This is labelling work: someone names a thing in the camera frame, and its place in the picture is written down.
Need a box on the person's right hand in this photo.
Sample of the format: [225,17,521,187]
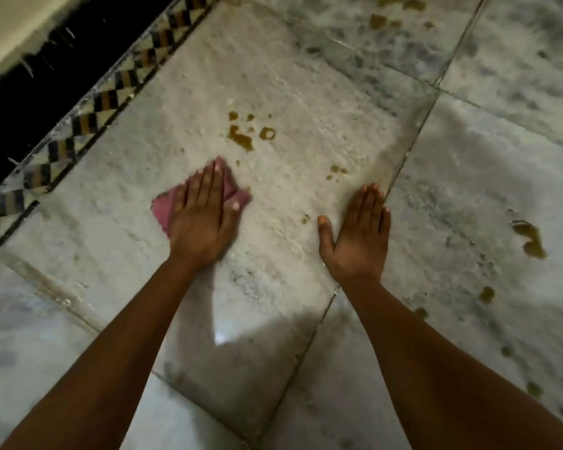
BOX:
[317,183,391,286]

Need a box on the person's left hand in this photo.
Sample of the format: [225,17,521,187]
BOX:
[169,161,242,273]

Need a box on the pink cleaning cloth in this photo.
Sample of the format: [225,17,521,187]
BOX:
[150,156,253,238]

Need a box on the person's right forearm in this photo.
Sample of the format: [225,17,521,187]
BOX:
[340,275,563,450]

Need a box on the person's left forearm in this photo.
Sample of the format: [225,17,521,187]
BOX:
[0,257,202,450]

